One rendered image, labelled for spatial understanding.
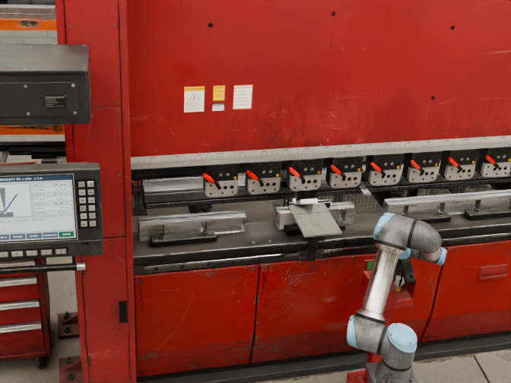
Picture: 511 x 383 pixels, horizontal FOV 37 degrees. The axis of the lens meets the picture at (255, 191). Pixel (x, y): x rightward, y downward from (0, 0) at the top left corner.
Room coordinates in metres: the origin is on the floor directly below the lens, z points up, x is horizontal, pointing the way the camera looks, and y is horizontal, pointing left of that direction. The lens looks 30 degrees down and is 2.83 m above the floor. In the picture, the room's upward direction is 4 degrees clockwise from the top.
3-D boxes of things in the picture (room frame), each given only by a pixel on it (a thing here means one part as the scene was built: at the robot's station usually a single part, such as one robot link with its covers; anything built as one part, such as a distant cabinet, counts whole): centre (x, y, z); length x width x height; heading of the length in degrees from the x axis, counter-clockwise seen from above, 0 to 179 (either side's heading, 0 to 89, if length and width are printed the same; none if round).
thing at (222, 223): (2.99, 0.29, 0.92); 0.50 x 0.06 x 0.10; 106
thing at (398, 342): (2.22, -0.58, 0.94); 0.13 x 0.12 x 0.14; 69
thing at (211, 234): (2.92, 0.32, 0.89); 0.30 x 0.05 x 0.03; 106
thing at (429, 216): (3.25, -0.84, 0.89); 0.30 x 0.05 x 0.03; 106
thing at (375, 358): (2.87, -0.65, 0.39); 0.05 x 0.05 x 0.54; 18
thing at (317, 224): (2.99, -0.28, 1.00); 0.26 x 0.18 x 0.01; 16
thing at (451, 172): (3.34, -0.99, 1.18); 0.15 x 0.09 x 0.17; 106
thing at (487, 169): (3.40, -1.18, 1.18); 0.15 x 0.09 x 0.17; 106
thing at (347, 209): (3.15, -0.30, 0.92); 0.39 x 0.06 x 0.10; 106
